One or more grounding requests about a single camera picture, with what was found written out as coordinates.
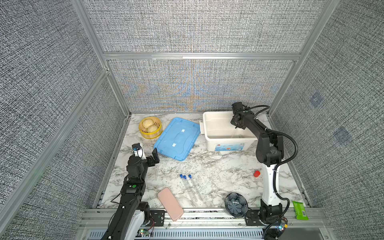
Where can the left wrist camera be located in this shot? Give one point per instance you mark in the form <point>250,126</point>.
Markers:
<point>136,147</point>

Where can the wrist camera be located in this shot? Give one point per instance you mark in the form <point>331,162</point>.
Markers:
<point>237,107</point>
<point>136,147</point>

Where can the front steamed bun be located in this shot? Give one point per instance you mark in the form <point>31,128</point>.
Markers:
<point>152,128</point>

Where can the white plastic storage box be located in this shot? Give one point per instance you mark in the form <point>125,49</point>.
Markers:
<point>222,136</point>

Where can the red bottle cap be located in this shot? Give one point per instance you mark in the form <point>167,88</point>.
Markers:
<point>257,174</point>

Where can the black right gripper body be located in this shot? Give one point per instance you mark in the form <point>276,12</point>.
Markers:
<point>232,121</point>

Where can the green wipes packet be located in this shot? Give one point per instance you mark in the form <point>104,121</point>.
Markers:
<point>300,211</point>

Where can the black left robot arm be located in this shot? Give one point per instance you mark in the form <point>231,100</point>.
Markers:
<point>132,212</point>

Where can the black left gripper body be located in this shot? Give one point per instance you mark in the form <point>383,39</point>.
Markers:
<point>150,162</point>

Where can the steamed bun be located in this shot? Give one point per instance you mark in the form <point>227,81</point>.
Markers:
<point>152,128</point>
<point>147,123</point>

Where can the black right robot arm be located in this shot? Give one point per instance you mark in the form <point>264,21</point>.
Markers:
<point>270,153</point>

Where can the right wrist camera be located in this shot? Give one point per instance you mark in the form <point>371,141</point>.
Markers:
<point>237,107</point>

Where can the yellow bamboo steamer basket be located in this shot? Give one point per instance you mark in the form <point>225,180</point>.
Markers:
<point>144,132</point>

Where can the back steamed bun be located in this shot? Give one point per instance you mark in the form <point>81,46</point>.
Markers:
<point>147,123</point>

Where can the black flower-shaped dish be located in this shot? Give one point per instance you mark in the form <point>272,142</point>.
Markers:
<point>236,205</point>

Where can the blue plastic box lid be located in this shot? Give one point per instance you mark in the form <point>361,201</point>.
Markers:
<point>178,139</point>

